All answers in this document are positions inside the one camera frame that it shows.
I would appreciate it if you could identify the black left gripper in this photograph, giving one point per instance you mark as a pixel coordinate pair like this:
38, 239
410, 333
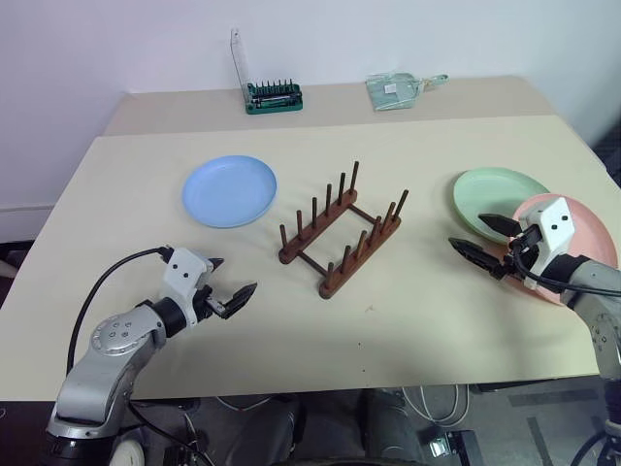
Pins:
213, 305

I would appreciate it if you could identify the blue plastic plate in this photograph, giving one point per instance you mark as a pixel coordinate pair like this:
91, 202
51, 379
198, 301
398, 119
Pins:
229, 191

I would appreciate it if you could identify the black box under table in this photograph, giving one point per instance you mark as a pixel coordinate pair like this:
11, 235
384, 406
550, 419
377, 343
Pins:
451, 442

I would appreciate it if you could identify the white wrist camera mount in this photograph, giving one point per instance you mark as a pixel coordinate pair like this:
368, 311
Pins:
182, 276
553, 228

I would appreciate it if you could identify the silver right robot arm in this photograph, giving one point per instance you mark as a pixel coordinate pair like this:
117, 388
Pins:
599, 301

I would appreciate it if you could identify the green screwdriver bit set case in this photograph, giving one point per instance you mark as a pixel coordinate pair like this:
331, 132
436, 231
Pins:
271, 94

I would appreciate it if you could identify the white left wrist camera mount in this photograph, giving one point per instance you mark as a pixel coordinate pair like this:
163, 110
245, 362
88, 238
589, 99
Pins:
182, 276

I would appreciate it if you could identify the green item in clear bag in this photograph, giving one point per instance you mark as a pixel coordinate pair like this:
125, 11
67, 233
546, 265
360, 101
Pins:
395, 91

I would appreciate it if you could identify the wooden dish rack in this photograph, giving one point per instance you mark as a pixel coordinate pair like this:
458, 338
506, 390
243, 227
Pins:
339, 233

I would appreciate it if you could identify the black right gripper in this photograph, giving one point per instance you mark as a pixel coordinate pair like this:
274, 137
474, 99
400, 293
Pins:
526, 242

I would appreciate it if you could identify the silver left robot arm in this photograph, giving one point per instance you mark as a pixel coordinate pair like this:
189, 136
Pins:
109, 359

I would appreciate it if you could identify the dark rounded shape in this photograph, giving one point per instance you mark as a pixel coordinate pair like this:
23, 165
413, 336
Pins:
390, 424

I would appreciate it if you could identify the red plastic plate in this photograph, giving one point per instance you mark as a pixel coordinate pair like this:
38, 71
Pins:
589, 228

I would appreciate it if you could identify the green plastic plate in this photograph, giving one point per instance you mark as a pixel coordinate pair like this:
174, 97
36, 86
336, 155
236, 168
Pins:
490, 194

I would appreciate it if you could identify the white round wheel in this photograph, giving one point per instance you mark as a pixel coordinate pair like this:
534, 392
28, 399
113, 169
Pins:
128, 451

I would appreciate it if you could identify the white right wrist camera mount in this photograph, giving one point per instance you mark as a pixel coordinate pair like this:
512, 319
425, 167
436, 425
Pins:
553, 228

